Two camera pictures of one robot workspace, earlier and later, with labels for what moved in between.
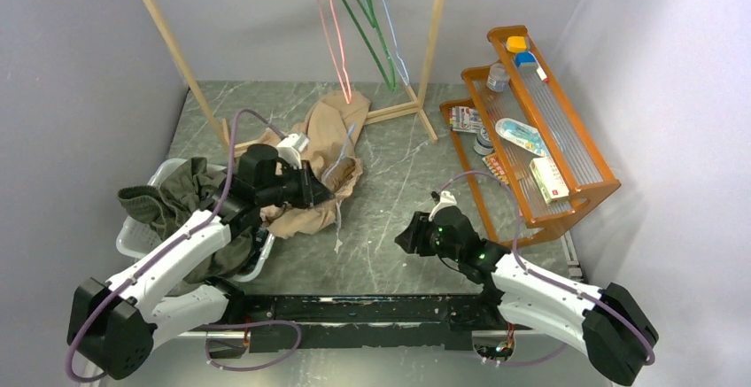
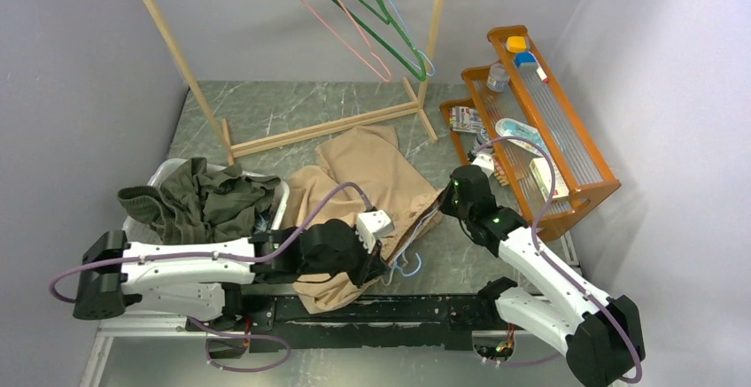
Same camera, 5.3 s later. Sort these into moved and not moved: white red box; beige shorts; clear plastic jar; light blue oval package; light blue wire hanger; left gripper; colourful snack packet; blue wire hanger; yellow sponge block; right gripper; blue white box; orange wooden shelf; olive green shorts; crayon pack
Moved: beige shorts; light blue wire hanger; left gripper; blue wire hanger; right gripper
Not moved: white red box; colourful snack packet; yellow sponge block; clear plastic jar; crayon pack; light blue oval package; olive green shorts; orange wooden shelf; blue white box
